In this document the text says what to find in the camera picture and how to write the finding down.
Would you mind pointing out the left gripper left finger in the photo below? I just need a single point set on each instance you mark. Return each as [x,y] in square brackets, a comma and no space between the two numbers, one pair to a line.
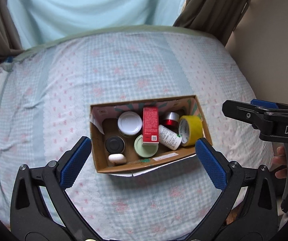
[40,206]

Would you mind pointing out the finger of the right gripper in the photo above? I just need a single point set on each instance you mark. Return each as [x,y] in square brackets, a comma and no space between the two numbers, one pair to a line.
[265,104]
[246,112]

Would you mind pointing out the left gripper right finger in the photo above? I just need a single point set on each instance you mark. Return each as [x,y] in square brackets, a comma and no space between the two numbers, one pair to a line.
[257,219]

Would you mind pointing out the yellow tape roll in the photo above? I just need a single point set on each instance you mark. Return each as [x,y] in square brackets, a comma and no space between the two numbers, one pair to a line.
[190,129]

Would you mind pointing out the silver and red can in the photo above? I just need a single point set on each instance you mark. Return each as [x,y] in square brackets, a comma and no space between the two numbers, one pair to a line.
[171,119]

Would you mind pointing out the white earbuds case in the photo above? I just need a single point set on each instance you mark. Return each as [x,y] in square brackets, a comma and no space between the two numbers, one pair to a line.
[117,158]

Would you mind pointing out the red carton box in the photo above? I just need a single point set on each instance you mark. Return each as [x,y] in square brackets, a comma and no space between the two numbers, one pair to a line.
[150,127]

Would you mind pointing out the black lidded jar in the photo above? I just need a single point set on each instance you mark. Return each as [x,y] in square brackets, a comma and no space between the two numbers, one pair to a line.
[114,145]

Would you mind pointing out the white lidded jar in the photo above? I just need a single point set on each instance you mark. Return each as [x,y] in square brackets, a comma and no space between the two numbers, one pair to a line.
[129,123]

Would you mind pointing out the person's right hand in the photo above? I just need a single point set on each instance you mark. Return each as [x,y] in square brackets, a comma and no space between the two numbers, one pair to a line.
[280,160]

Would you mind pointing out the white cylindrical bottle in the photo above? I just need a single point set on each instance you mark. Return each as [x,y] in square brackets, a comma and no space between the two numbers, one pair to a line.
[169,138]

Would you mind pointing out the dark brown curtain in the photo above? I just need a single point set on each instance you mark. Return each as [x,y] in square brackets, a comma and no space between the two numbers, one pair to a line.
[216,17]

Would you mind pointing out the green lidded jar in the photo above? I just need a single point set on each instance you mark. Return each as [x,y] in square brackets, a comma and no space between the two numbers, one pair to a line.
[144,151]

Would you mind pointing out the checked floral bed sheet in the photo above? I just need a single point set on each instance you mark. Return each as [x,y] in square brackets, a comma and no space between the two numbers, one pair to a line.
[45,99]

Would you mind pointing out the brown cardboard box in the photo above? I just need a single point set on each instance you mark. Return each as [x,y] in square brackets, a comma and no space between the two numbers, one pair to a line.
[103,124]

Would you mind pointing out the light blue curtain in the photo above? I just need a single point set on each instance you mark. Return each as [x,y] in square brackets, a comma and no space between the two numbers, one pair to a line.
[42,21]

